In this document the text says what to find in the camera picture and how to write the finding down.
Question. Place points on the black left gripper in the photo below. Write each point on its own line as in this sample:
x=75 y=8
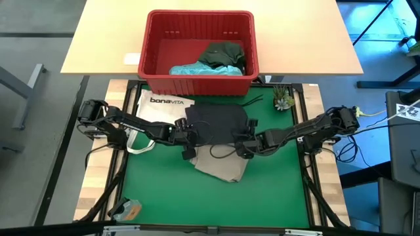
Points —
x=183 y=137

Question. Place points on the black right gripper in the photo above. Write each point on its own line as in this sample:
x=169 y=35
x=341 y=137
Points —
x=251 y=144

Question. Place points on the black hooded garment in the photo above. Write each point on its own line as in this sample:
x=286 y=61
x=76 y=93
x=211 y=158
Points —
x=220 y=121

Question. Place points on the beige garment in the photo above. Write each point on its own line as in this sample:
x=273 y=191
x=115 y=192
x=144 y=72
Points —
x=223 y=168

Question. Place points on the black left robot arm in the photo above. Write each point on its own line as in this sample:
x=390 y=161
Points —
x=138 y=123

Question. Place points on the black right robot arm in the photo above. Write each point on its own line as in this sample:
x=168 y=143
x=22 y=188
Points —
x=305 y=126

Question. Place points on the red plastic laundry bin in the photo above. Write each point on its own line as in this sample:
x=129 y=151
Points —
x=197 y=86

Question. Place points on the white bonavita tote bag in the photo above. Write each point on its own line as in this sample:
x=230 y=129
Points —
x=164 y=111

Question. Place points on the small potted succulent plant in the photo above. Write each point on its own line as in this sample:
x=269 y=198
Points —
x=283 y=103

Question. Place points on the light blue garment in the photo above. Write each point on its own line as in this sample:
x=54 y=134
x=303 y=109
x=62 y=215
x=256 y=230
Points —
x=197 y=69

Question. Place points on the dark green garment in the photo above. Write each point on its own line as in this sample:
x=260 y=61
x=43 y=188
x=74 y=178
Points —
x=223 y=54

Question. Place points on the white paper label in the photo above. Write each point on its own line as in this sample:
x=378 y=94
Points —
x=132 y=59

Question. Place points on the butcher-block table side board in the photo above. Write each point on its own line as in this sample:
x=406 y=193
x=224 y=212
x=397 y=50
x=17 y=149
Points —
x=331 y=190
x=95 y=183

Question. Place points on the light wood table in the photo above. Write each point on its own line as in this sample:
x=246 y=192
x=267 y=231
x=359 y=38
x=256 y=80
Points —
x=295 y=39

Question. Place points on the yellow power plug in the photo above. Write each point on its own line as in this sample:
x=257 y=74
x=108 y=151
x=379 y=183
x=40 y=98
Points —
x=359 y=112

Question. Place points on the black metal stand leg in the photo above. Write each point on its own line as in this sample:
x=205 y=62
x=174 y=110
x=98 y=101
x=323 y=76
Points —
x=387 y=84

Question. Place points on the dark grey cabinet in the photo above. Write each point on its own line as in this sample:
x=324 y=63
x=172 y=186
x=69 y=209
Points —
x=403 y=147

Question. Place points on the grey metal table leg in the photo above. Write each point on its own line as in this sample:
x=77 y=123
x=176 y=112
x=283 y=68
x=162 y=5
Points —
x=29 y=95

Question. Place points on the white tag black marking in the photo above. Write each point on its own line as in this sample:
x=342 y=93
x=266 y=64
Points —
x=407 y=110

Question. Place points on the black table-level camera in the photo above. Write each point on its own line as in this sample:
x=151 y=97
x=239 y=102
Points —
x=212 y=230

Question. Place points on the black aluminium table frame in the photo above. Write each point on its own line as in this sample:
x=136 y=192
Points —
x=164 y=226

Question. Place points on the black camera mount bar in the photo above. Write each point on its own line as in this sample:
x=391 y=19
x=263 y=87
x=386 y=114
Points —
x=49 y=229

